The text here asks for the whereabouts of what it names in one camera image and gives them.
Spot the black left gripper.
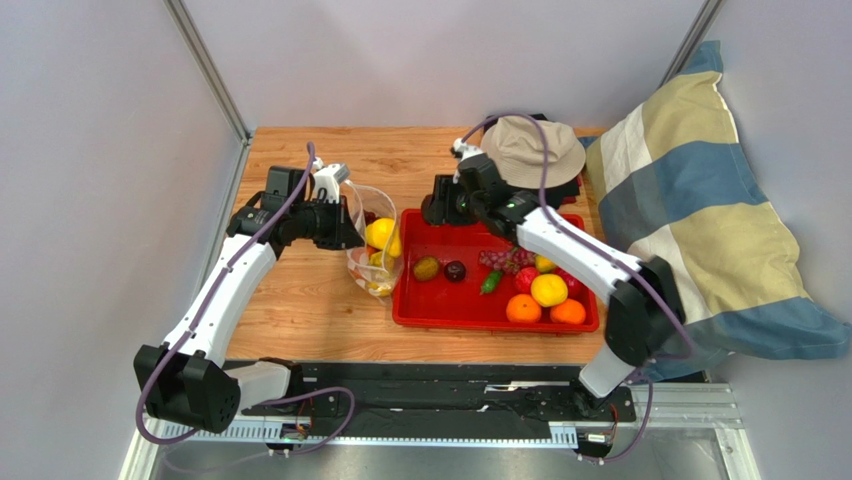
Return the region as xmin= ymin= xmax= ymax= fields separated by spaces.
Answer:
xmin=291 ymin=196 xmax=365 ymax=252

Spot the yellow pear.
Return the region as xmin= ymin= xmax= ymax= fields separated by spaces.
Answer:
xmin=365 ymin=217 xmax=403 ymax=258

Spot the clear dotted zip top bag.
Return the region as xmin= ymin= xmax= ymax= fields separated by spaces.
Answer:
xmin=345 ymin=180 xmax=403 ymax=303

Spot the yellow banana bunch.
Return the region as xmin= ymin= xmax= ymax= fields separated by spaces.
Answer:
xmin=366 ymin=253 xmax=399 ymax=298

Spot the orange fruit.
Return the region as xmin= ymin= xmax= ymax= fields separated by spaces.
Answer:
xmin=505 ymin=294 xmax=542 ymax=324
xmin=549 ymin=298 xmax=587 ymax=325

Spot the yellow lemon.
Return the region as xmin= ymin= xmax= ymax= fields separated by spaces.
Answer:
xmin=530 ymin=274 xmax=569 ymax=308

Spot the dark purple grape bunch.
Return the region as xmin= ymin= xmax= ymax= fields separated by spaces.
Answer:
xmin=363 ymin=211 xmax=378 ymax=226

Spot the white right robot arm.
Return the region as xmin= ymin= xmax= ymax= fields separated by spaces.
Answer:
xmin=421 ymin=153 xmax=685 ymax=400

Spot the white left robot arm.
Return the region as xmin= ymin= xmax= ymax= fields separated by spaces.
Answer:
xmin=133 ymin=163 xmax=364 ymax=433

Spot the dark purple plum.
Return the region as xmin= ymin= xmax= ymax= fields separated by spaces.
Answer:
xmin=443 ymin=260 xmax=467 ymax=283

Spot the brown kiwi fruit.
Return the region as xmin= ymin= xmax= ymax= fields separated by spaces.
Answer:
xmin=411 ymin=256 xmax=442 ymax=282

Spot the red plastic tray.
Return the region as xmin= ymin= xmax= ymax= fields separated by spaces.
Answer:
xmin=392 ymin=209 xmax=599 ymax=335

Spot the light purple grape bunch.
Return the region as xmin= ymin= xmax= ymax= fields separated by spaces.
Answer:
xmin=478 ymin=247 xmax=536 ymax=275

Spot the small green pepper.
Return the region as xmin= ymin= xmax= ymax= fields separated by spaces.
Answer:
xmin=479 ymin=269 xmax=504 ymax=295

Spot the beige bucket hat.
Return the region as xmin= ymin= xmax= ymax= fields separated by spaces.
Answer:
xmin=479 ymin=111 xmax=587 ymax=190

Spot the red strawberry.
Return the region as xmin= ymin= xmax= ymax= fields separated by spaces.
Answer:
xmin=513 ymin=266 xmax=540 ymax=295

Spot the yellow green mango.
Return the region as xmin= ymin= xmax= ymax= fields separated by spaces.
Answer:
xmin=534 ymin=255 xmax=557 ymax=274

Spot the red apple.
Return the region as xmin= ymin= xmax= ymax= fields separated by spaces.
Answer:
xmin=554 ymin=268 xmax=586 ymax=299

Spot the blue yellow striped pillow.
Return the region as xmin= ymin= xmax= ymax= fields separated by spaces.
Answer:
xmin=586 ymin=41 xmax=851 ymax=381

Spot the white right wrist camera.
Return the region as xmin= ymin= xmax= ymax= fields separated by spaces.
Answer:
xmin=450 ymin=138 xmax=484 ymax=184

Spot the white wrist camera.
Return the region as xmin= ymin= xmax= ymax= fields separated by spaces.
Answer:
xmin=450 ymin=138 xmax=484 ymax=184
xmin=312 ymin=163 xmax=350 ymax=203

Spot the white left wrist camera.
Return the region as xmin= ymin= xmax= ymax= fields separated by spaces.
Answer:
xmin=312 ymin=163 xmax=350 ymax=203

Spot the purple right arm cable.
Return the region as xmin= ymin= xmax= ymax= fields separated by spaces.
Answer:
xmin=459 ymin=112 xmax=697 ymax=465

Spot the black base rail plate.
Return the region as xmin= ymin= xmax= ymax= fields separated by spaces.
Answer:
xmin=242 ymin=362 xmax=642 ymax=441

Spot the left aluminium frame post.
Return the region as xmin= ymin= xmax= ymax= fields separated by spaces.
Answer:
xmin=164 ymin=0 xmax=253 ymax=146

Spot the aluminium frame post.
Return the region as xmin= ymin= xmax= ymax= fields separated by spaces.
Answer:
xmin=659 ymin=0 xmax=726 ymax=86
xmin=164 ymin=0 xmax=253 ymax=146

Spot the right aluminium frame post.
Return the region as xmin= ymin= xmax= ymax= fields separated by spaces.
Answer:
xmin=659 ymin=0 xmax=726 ymax=86

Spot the aluminium base frame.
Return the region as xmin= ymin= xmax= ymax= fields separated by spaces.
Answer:
xmin=121 ymin=364 xmax=760 ymax=479

